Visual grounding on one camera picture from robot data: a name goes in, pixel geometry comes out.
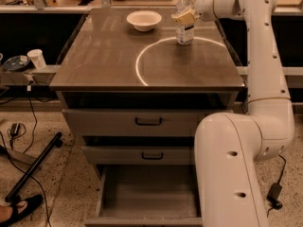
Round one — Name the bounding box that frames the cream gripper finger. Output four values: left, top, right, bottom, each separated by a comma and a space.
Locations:
171, 9, 199, 25

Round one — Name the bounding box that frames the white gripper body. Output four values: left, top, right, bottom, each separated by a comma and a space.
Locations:
195, 0, 216, 22

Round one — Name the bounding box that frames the clear plastic water bottle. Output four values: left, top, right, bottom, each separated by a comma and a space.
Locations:
176, 0, 194, 45

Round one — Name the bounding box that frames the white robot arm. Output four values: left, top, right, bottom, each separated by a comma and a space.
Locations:
173, 0, 294, 227

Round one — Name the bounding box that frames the grey drawer cabinet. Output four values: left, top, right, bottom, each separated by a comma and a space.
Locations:
49, 7, 246, 182

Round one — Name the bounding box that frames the top drawer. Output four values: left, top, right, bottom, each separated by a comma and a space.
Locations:
62, 108, 235, 138

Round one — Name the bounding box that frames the middle drawer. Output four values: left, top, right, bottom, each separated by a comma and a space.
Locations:
82, 146, 194, 165

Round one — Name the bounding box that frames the open bottom drawer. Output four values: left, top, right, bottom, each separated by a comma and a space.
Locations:
84, 165, 203, 227

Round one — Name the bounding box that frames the white bowl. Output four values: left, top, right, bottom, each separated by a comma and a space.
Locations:
127, 10, 162, 32

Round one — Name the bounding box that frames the white paper cup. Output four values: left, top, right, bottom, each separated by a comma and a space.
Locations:
27, 49, 46, 69

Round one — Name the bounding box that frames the dark blue bowl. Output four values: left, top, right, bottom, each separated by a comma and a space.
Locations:
3, 55, 30, 72

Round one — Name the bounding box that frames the black pole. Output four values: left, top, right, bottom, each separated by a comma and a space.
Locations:
5, 132, 62, 202

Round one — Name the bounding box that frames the black power adapter right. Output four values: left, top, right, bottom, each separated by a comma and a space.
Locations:
267, 183, 282, 210

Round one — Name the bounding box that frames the black power adapter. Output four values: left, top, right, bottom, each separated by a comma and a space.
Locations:
267, 183, 282, 210
9, 123, 20, 137

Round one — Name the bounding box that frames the black power adapter left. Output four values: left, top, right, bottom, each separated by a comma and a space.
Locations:
9, 123, 20, 137

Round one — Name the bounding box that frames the black shoe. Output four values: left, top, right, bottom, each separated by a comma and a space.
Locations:
0, 195, 43, 227

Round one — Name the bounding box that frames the black cable left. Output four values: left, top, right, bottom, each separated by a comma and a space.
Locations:
0, 85, 53, 227

